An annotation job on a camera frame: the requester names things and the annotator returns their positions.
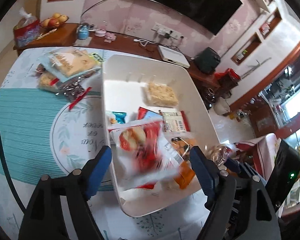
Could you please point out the fruit bowl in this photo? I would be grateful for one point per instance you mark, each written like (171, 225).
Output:
(55, 21)

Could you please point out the dark nut snack bag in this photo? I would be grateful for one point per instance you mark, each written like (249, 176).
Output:
(220, 153)

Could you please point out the red blue biscuit packet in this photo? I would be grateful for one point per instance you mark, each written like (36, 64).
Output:
(146, 113)

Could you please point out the red bag of bread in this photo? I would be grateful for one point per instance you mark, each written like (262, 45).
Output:
(26, 30)

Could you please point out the large beige cracker bag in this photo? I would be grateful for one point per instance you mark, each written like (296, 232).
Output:
(68, 62)

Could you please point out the blue kettle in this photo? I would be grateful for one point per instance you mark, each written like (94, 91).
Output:
(83, 31)

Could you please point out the pink toy figurine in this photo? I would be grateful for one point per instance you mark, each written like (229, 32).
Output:
(109, 37)

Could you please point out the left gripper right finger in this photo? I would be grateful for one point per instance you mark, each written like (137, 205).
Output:
(206, 172)

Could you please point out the yellow rice cracker pack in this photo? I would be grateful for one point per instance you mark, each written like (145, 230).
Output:
(48, 81)

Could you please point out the green small snack packet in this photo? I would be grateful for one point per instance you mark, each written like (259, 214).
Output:
(96, 57)

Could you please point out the white bucket on floor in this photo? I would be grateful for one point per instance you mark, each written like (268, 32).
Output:
(221, 107)

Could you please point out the white set-top box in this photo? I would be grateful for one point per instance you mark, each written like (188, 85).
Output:
(172, 56)

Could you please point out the patterned tablecloth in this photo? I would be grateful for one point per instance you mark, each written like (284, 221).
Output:
(56, 208)

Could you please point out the white orange snack bar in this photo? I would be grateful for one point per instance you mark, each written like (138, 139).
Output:
(185, 171)

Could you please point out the small blue snack packet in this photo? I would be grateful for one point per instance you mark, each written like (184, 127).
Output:
(115, 117)

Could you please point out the clear pack orange puffs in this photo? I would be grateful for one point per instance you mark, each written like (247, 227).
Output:
(183, 146)

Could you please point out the red white Cookies packet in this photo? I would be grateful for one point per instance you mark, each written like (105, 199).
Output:
(175, 122)

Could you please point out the white plastic storage bin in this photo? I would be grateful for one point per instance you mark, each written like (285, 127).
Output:
(124, 89)

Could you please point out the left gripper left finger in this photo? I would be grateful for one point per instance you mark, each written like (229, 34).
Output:
(94, 171)

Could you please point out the pale rice cracker block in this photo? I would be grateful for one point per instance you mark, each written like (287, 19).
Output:
(161, 95)

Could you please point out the wooden TV cabinet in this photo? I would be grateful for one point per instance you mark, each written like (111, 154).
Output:
(66, 36)

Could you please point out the teal striped placemat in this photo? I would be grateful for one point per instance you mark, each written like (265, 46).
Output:
(42, 135)

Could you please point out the dark green appliance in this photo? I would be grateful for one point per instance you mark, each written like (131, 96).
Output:
(207, 61)

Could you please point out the red white candy bag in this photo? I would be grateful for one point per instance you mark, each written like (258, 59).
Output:
(141, 154)

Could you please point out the pink round jar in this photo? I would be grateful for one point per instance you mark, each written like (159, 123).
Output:
(100, 32)

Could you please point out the dark red jujube packet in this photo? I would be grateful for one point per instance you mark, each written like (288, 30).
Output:
(73, 90)

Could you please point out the wall power strip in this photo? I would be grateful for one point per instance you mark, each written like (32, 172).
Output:
(161, 31)

